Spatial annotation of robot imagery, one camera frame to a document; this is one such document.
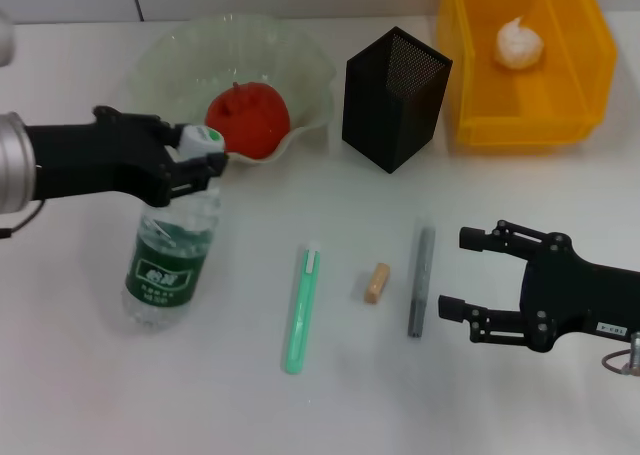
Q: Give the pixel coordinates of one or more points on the red round fruit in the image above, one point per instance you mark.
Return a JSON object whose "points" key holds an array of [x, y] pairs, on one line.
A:
{"points": [[250, 120]]}

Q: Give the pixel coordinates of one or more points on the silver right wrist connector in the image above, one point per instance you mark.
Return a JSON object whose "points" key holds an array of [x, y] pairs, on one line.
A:
{"points": [[632, 355]]}

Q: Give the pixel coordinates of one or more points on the green pen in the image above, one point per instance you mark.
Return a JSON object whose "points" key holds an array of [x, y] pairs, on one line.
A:
{"points": [[302, 315]]}

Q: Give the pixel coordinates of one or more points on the yellow plastic bin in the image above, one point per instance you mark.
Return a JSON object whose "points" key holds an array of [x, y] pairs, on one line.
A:
{"points": [[560, 100]]}

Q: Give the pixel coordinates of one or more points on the white paper ball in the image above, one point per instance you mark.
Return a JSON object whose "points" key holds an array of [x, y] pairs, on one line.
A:
{"points": [[519, 45]]}

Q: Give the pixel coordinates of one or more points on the grey pen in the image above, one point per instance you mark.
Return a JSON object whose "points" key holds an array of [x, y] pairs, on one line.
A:
{"points": [[420, 280]]}

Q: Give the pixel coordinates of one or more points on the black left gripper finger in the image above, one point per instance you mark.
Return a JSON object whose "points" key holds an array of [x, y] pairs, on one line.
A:
{"points": [[200, 170], [171, 134]]}

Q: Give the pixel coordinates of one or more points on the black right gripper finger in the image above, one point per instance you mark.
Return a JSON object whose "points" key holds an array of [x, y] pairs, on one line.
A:
{"points": [[475, 238], [452, 307]]}

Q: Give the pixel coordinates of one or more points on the green wavy glass fruit bowl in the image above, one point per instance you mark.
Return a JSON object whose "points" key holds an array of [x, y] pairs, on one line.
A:
{"points": [[200, 60]]}

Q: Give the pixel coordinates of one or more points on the clear green-label water bottle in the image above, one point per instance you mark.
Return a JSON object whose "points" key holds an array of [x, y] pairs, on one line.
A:
{"points": [[165, 275]]}

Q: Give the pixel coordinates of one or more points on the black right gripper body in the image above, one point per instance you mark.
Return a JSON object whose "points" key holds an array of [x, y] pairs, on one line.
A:
{"points": [[565, 295]]}

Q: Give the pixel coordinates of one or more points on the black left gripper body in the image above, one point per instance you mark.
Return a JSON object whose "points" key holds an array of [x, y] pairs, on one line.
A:
{"points": [[100, 160]]}

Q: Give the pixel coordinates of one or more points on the black mesh pen holder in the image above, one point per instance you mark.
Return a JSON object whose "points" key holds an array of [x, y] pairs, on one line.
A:
{"points": [[390, 120]]}

